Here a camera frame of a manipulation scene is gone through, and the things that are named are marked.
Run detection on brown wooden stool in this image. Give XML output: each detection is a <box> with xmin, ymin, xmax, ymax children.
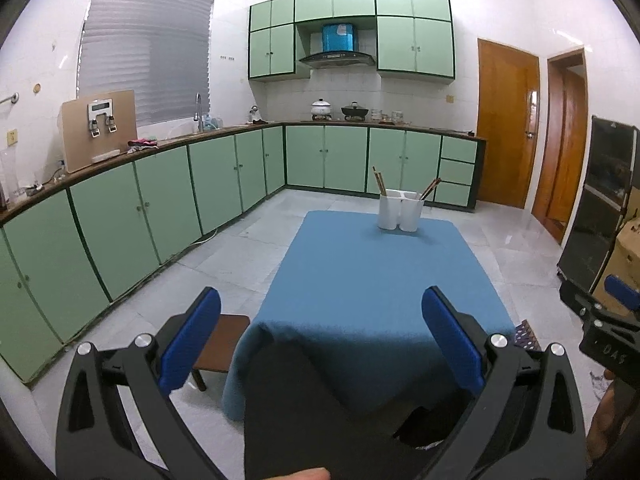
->
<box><xmin>192</xmin><ymin>313</ymin><xmax>251</xmax><ymax>392</ymax></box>

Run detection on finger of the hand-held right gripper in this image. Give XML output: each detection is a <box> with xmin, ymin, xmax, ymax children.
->
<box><xmin>559</xmin><ymin>280</ymin><xmax>607</xmax><ymax>319</ymax></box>
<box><xmin>602</xmin><ymin>274</ymin><xmax>640</xmax><ymax>313</ymax></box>

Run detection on green wall cabinets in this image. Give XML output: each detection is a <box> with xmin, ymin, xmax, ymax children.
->
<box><xmin>248</xmin><ymin>0</ymin><xmax>456</xmax><ymax>81</ymax></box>

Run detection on long green base cabinet run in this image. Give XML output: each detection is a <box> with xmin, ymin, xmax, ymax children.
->
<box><xmin>0</xmin><ymin>124</ymin><xmax>287</xmax><ymax>386</ymax></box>

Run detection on white cable on floor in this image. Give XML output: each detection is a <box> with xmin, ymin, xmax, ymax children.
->
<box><xmin>192</xmin><ymin>226</ymin><xmax>222</xmax><ymax>247</ymax></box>

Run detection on white utensil holder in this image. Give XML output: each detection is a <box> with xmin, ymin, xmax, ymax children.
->
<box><xmin>378</xmin><ymin>188</ymin><xmax>426</xmax><ymax>234</ymax></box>

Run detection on wooden cutting board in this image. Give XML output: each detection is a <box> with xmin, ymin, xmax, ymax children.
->
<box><xmin>60</xmin><ymin>89</ymin><xmax>137</xmax><ymax>175</ymax></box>

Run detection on cardboard box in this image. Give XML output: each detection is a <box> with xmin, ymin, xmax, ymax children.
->
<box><xmin>590</xmin><ymin>216</ymin><xmax>640</xmax><ymax>317</ymax></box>

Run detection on blue-wrapped hood duct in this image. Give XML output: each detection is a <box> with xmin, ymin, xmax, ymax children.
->
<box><xmin>321</xmin><ymin>22</ymin><xmax>359</xmax><ymax>55</ymax></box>

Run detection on patterned floor mat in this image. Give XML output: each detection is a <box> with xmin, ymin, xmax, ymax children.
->
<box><xmin>513</xmin><ymin>319</ymin><xmax>542</xmax><ymax>352</ymax></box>

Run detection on blue tablecloth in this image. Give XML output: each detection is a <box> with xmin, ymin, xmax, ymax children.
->
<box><xmin>221</xmin><ymin>210</ymin><xmax>517</xmax><ymax>422</ymax></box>

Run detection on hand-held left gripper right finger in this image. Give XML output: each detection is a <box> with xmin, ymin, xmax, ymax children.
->
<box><xmin>421</xmin><ymin>286</ymin><xmax>588</xmax><ymax>480</ymax></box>

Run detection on green base cabinets with drawers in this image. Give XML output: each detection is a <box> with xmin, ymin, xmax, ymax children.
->
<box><xmin>282</xmin><ymin>122</ymin><xmax>487</xmax><ymax>211</ymax></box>

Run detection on wooden door in doorway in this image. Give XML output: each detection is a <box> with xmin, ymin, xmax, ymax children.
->
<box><xmin>530</xmin><ymin>47</ymin><xmax>589</xmax><ymax>247</ymax></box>

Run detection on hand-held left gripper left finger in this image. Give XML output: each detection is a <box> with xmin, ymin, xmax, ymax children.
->
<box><xmin>55</xmin><ymin>287</ymin><xmax>223</xmax><ymax>480</ymax></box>

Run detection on range hood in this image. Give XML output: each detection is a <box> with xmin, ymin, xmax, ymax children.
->
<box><xmin>298</xmin><ymin>51</ymin><xmax>376</xmax><ymax>70</ymax></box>

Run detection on black glass-front cabinet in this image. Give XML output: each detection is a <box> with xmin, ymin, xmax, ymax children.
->
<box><xmin>557</xmin><ymin>114</ymin><xmax>640</xmax><ymax>294</ymax></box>

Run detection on person's right hand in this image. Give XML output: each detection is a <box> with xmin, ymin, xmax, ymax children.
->
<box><xmin>586</xmin><ymin>370</ymin><xmax>624</xmax><ymax>467</ymax></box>

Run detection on window blinds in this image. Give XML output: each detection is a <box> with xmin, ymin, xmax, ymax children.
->
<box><xmin>78</xmin><ymin>0</ymin><xmax>216</xmax><ymax>129</ymax></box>

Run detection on person's left hand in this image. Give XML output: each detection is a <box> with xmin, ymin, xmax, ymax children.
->
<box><xmin>270</xmin><ymin>467</ymin><xmax>332</xmax><ymax>480</ymax></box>

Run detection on clear glass vase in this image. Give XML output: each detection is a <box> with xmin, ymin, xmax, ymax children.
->
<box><xmin>0</xmin><ymin>149</ymin><xmax>22</xmax><ymax>202</ymax></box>

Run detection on glass jars on counter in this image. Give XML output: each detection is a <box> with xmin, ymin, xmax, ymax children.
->
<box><xmin>369</xmin><ymin>108</ymin><xmax>407</xmax><ymax>125</ymax></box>

